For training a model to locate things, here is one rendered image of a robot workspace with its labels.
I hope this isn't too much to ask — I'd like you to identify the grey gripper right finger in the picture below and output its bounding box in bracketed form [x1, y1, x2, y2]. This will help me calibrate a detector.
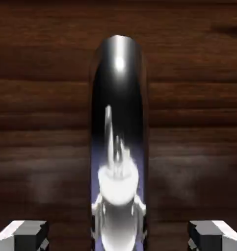
[187, 220, 237, 251]

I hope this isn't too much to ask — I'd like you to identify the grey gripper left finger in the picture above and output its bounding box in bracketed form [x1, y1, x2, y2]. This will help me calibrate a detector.
[0, 220, 50, 251]

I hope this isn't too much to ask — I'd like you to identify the dark wood cabinet door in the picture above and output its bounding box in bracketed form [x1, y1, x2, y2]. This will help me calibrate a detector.
[0, 0, 237, 251]

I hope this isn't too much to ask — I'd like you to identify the curved shiny metal handle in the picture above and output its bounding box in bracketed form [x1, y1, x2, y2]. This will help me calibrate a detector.
[90, 35, 150, 251]

